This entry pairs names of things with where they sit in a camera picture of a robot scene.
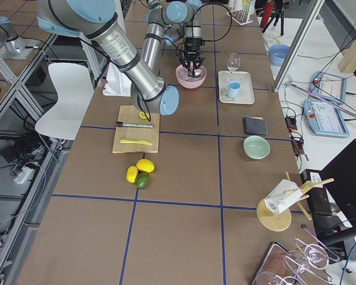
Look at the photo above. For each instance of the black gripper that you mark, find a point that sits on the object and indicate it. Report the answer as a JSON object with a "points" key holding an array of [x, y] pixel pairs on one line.
{"points": [[191, 47]]}

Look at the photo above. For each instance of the stainless steel scoop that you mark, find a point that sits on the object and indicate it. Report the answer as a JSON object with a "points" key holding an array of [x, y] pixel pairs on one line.
{"points": [[197, 74]]}

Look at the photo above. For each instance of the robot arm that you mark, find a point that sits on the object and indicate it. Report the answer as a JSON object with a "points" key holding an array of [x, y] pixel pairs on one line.
{"points": [[98, 21], [11, 41]]}

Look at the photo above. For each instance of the pile of clear ice cubes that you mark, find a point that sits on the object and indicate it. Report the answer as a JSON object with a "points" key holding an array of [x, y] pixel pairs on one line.
{"points": [[182, 75]]}

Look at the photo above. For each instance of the blue plastic cup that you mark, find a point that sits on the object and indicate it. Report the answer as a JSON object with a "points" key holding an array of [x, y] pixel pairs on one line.
{"points": [[233, 89]]}

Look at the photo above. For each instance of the pink bowl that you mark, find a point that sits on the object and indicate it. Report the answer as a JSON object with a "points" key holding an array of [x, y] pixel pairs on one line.
{"points": [[190, 82]]}

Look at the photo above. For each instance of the clear wine glass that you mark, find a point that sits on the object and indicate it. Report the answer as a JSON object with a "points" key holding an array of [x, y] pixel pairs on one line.
{"points": [[232, 65]]}

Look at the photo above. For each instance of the cream bear serving tray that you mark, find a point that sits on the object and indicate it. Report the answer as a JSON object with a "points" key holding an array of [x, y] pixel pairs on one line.
{"points": [[245, 95]]}

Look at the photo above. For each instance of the lemon half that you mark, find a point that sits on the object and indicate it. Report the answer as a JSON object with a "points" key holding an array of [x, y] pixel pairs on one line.
{"points": [[144, 115]]}

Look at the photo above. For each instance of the wooden cutting board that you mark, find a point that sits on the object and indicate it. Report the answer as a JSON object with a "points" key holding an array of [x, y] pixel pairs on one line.
{"points": [[131, 114]]}

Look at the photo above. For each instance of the folded grey cloth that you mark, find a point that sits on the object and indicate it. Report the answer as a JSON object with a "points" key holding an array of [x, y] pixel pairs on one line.
{"points": [[255, 126]]}

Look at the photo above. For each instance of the blue bowl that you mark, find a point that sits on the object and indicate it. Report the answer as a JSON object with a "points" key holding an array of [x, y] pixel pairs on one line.
{"points": [[277, 54]]}

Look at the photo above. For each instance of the stainless steel muddler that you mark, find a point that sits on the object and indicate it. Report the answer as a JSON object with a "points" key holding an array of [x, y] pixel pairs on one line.
{"points": [[133, 125]]}

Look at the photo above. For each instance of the green ceramic bowl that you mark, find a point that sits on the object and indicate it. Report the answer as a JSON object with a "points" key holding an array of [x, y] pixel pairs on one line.
{"points": [[256, 147]]}

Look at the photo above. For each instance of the black tripod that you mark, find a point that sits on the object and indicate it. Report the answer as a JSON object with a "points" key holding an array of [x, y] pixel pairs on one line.
{"points": [[276, 15]]}

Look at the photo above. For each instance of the yellow plastic knife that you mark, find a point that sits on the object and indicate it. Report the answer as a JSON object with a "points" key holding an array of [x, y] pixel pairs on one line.
{"points": [[141, 142]]}

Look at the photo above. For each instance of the whole yellow lemon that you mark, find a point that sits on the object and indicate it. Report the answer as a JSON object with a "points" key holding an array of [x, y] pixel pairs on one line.
{"points": [[145, 165]]}

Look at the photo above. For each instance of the white chair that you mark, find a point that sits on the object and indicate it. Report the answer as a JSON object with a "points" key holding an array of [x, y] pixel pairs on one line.
{"points": [[74, 88]]}

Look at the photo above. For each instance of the green lime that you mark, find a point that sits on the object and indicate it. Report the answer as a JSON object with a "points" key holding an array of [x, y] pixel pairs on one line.
{"points": [[142, 180]]}

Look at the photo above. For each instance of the far teach pendant tablet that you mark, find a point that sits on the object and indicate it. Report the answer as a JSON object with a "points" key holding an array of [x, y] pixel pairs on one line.
{"points": [[329, 86]]}

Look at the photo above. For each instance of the teach pendant tablet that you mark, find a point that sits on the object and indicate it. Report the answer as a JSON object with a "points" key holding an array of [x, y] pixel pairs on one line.
{"points": [[324, 120], [329, 86]]}

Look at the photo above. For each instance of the near teach pendant tablet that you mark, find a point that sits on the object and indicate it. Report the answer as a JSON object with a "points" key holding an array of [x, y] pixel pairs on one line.
{"points": [[324, 120]]}

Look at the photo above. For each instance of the white carton on stand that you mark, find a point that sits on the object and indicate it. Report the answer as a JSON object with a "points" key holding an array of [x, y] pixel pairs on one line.
{"points": [[283, 196]]}

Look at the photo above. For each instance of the wooden stand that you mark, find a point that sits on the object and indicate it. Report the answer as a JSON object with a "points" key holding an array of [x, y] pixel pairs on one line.
{"points": [[281, 222]]}

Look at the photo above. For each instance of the black monitor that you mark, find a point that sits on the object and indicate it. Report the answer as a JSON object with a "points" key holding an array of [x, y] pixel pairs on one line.
{"points": [[343, 191]]}

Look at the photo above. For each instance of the white wire cup rack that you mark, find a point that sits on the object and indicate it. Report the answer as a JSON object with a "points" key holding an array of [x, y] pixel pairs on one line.
{"points": [[241, 11]]}

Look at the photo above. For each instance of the aluminium frame post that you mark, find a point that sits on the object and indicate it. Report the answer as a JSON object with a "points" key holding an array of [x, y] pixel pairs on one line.
{"points": [[310, 15]]}

